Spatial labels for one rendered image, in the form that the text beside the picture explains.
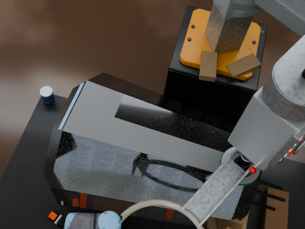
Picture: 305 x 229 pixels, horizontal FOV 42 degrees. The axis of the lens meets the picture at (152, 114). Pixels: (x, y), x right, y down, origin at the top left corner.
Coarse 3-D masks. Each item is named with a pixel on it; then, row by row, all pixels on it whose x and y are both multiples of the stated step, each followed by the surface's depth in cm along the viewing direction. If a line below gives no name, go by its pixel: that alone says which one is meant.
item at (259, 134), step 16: (256, 96) 150; (256, 112) 155; (272, 112) 148; (240, 128) 171; (256, 128) 162; (272, 128) 154; (288, 128) 147; (240, 144) 179; (256, 144) 170; (272, 144) 161; (256, 160) 178
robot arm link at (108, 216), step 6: (102, 216) 153; (108, 216) 153; (114, 216) 154; (96, 222) 153; (102, 222) 152; (108, 222) 152; (114, 222) 153; (120, 222) 154; (96, 228) 152; (102, 228) 151; (108, 228) 151; (114, 228) 151; (120, 228) 155
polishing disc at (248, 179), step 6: (228, 150) 215; (222, 156) 213; (228, 156) 213; (234, 156) 213; (222, 162) 211; (258, 168) 211; (252, 174) 209; (258, 174) 209; (246, 180) 207; (252, 180) 207
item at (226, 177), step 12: (228, 168) 196; (240, 168) 196; (216, 180) 195; (228, 180) 194; (240, 180) 190; (204, 192) 194; (216, 192) 193; (228, 192) 188; (192, 204) 193; (204, 204) 192; (216, 204) 187; (204, 216) 190
